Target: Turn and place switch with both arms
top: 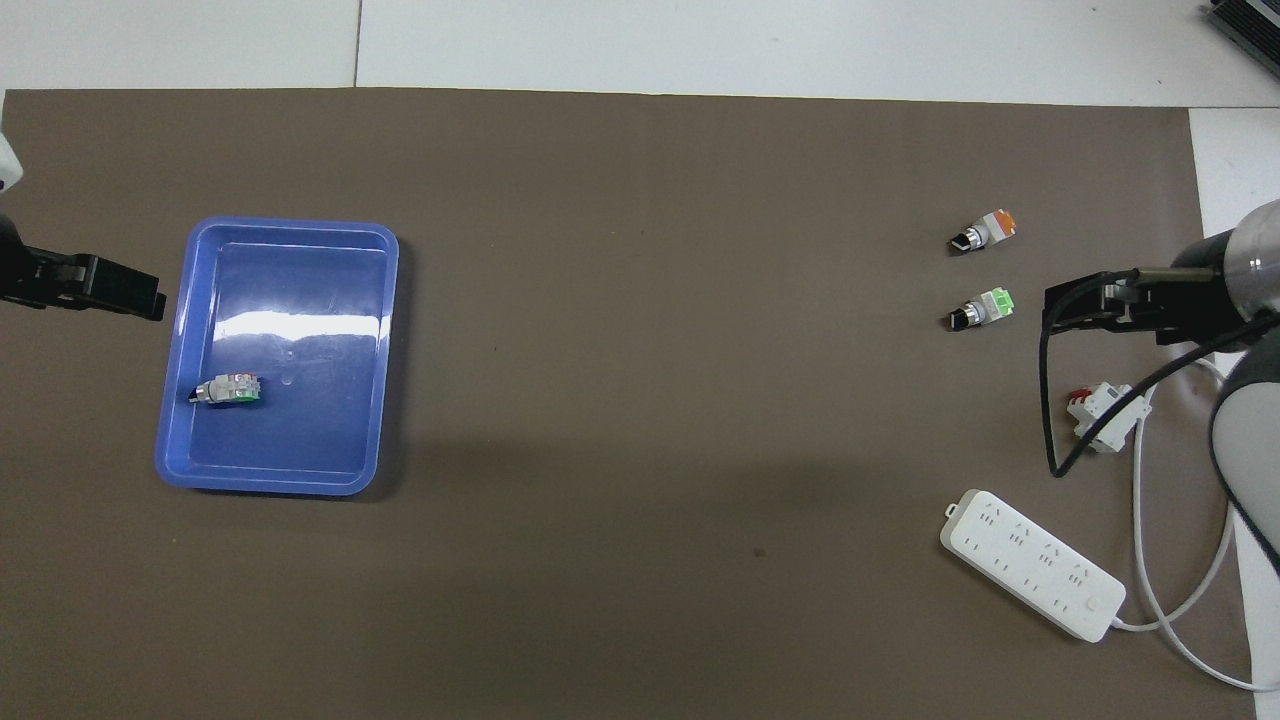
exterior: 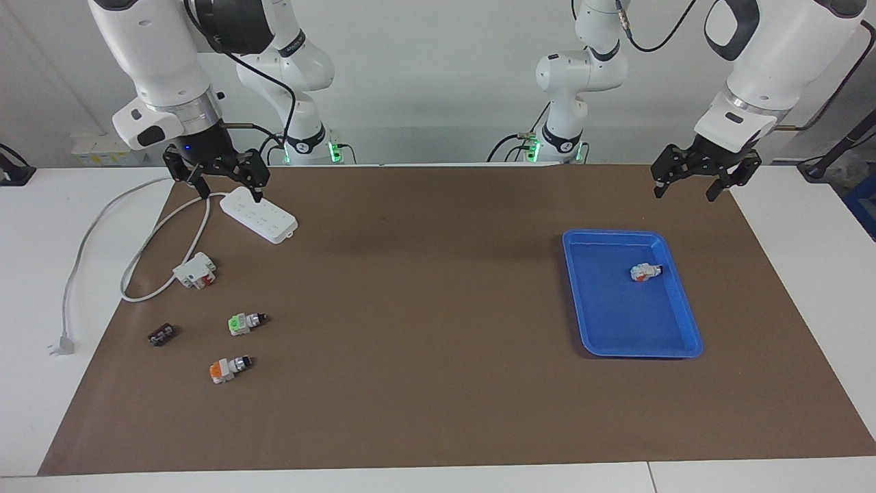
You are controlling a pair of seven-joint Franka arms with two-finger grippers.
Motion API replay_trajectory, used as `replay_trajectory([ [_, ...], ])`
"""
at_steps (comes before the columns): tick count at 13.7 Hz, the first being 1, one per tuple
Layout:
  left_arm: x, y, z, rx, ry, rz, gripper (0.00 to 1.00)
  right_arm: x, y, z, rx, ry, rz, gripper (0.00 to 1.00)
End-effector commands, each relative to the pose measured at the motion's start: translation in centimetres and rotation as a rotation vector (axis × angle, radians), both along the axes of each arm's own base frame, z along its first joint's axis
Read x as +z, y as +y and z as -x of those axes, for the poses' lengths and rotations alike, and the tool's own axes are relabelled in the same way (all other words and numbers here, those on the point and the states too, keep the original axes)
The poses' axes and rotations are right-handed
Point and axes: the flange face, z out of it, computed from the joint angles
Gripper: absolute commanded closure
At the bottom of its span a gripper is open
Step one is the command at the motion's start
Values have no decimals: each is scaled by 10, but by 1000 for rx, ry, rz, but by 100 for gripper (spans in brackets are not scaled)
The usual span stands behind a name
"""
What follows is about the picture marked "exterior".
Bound green and white rotary switch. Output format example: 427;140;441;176
228;312;268;336

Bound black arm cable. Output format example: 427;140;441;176
615;0;876;132
183;0;298;148

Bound white power strip cable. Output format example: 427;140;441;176
48;175;230;357

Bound black stand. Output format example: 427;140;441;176
797;110;876;182

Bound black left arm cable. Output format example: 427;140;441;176
615;0;876;132

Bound blue crate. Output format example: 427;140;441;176
843;171;876;240

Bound white circuit breaker red lever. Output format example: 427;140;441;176
172;251;218;290

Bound white power strip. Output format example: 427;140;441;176
220;186;299;244

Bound brown table mat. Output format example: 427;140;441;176
38;163;876;477

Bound black clamp mount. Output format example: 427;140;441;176
0;144;36;187

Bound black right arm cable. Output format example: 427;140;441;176
183;0;298;148

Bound blue plastic tray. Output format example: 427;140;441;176
563;229;704;359

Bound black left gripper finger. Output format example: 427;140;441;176
706;153;762;203
652;144;696;199

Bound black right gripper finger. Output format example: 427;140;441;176
222;149;271;203
163;147;211;201

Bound white cardboard boxes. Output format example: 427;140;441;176
70;134;134;166

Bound orange and white rotary switch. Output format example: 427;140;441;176
209;355;254;384

